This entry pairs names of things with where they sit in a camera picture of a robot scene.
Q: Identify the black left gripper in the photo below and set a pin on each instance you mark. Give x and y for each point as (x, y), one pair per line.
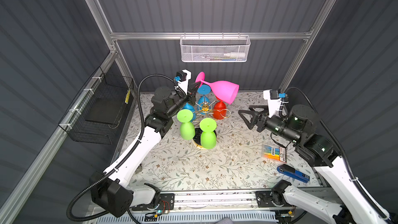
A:
(186, 98)

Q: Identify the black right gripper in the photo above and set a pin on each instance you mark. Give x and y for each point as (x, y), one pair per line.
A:
(261, 121)

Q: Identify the magenta wine glass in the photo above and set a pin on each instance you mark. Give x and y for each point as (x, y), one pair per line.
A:
(223, 90)

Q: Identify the green wine glass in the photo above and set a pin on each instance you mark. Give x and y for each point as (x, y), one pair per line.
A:
(208, 136)
(187, 129)

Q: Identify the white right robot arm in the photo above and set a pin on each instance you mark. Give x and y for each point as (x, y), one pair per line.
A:
(327, 158)

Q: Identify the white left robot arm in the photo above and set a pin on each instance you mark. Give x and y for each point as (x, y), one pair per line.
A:
(110, 190)

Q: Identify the left blue wine glass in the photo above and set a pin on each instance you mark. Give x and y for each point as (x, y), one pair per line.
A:
(190, 107)

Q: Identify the blue wine glass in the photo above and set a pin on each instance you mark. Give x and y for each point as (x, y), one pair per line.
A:
(190, 107)
(203, 91)

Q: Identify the back blue wine glass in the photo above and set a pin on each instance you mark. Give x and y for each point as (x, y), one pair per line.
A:
(203, 91)

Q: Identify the gold wine glass rack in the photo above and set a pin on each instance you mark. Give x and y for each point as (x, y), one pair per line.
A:
(206, 112)

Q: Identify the red wine glass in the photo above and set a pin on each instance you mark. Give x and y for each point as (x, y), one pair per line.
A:
(219, 110)

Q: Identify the pack of coloured markers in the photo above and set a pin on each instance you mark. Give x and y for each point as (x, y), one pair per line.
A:
(275, 153)

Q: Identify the floral table mat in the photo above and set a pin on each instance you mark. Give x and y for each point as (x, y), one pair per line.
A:
(237, 161)

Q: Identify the white tube in basket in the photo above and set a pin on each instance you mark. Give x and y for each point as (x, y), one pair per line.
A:
(235, 55)

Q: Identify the blue stapler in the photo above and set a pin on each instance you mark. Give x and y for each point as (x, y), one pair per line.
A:
(293, 173)

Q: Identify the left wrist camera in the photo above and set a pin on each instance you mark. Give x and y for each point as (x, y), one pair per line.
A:
(182, 80)

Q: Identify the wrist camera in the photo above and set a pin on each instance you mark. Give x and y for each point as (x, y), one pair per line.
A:
(276, 102)
(182, 80)

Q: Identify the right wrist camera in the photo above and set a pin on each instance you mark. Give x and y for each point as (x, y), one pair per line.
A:
(276, 102)

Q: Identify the white wire mesh basket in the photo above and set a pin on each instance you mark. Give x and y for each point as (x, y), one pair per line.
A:
(210, 48)

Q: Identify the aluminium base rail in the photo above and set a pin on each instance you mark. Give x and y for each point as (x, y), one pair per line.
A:
(208, 207)

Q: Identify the black wire basket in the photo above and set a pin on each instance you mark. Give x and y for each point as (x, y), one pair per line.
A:
(101, 112)

